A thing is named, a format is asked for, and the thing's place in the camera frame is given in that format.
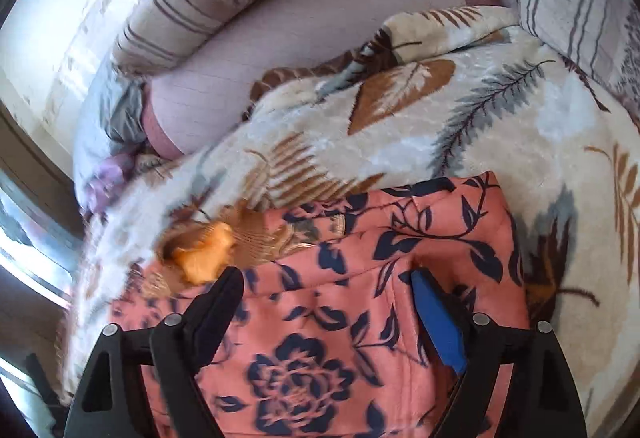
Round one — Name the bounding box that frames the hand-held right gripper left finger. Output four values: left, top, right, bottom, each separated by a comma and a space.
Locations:
65, 266, 245, 438

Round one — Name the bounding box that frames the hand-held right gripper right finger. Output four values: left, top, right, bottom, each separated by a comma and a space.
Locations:
410, 267, 588, 438

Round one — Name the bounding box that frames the orange floral garment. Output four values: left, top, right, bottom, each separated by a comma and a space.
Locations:
107, 171, 532, 438

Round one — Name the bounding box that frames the purple floral cloth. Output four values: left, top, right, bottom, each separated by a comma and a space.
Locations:
81, 153, 138, 221

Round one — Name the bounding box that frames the leaf print blanket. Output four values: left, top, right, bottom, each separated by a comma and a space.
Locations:
60, 6, 640, 438

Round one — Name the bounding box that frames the stained glass window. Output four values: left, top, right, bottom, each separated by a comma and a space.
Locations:
0, 108, 90, 419

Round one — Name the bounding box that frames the grey blue pillow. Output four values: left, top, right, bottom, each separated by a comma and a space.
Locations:
74, 63, 152, 199

